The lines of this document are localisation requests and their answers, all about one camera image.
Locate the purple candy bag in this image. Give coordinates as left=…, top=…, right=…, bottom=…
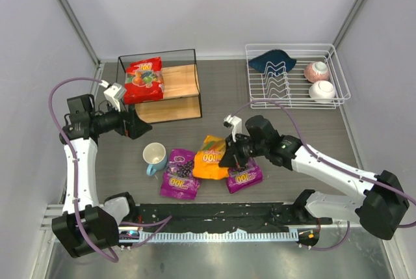
left=160, top=148, right=200, bottom=200
left=226, top=158, right=263, bottom=194

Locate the orange candy bag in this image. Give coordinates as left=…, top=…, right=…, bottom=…
left=192, top=135, right=229, bottom=180

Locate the red candy bag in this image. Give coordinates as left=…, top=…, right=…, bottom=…
left=123, top=57, right=164, bottom=105

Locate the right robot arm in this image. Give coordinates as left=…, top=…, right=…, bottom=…
left=219, top=115, right=410, bottom=240

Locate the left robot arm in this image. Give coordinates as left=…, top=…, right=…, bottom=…
left=51, top=94, right=152, bottom=258

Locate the blue and white mug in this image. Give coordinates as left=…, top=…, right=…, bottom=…
left=142, top=142, right=168, bottom=176

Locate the dark blue leaf plate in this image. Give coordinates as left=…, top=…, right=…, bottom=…
left=248, top=49, right=297, bottom=76

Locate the white bowl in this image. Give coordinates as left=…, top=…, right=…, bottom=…
left=309, top=80, right=335, bottom=104

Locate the pink patterned bowl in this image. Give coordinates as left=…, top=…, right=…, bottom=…
left=304, top=61, right=330, bottom=83

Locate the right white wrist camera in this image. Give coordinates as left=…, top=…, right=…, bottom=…
left=223, top=114, right=242, bottom=142

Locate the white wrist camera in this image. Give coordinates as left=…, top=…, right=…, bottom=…
left=99, top=80, right=127, bottom=112
left=223, top=114, right=242, bottom=142

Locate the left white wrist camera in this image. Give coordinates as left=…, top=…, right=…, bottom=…
left=99, top=80, right=127, bottom=112

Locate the wooden wire-frame shelf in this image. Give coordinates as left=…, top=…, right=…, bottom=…
left=117, top=49, right=202, bottom=124

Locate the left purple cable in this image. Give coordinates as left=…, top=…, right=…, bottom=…
left=48, top=78, right=172, bottom=263

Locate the white slotted cable duct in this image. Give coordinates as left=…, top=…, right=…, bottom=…
left=119, top=229, right=298, bottom=246

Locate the white wire dish rack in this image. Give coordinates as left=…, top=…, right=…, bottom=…
left=245, top=44, right=351, bottom=109

